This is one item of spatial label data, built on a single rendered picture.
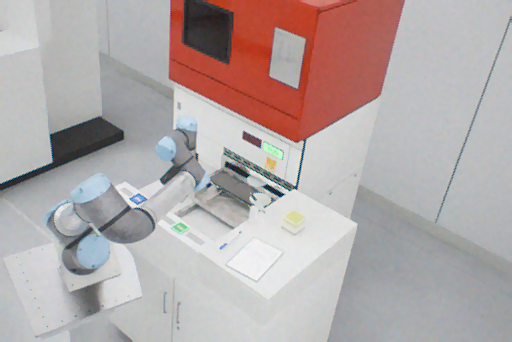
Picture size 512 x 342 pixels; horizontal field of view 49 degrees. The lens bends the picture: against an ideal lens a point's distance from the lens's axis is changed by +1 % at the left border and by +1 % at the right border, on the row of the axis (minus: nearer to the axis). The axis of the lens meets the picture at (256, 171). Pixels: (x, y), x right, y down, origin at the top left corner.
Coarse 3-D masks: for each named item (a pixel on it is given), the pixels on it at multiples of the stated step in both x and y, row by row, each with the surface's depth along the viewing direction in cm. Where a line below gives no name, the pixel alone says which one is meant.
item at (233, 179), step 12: (228, 168) 278; (240, 168) 279; (216, 180) 269; (228, 180) 270; (240, 180) 271; (240, 192) 263; (252, 192) 264; (264, 192) 265; (276, 192) 266; (252, 204) 256
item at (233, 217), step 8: (208, 192) 263; (192, 200) 261; (200, 200) 258; (216, 200) 259; (208, 208) 255; (216, 208) 254; (224, 208) 255; (232, 208) 255; (224, 216) 250; (232, 216) 250; (240, 216) 251; (232, 224) 248; (240, 224) 246
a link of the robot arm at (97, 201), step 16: (96, 176) 163; (80, 192) 160; (96, 192) 160; (112, 192) 163; (64, 208) 192; (80, 208) 162; (96, 208) 160; (112, 208) 161; (128, 208) 165; (48, 224) 196; (64, 224) 188; (80, 224) 180; (96, 224) 162; (64, 240) 196
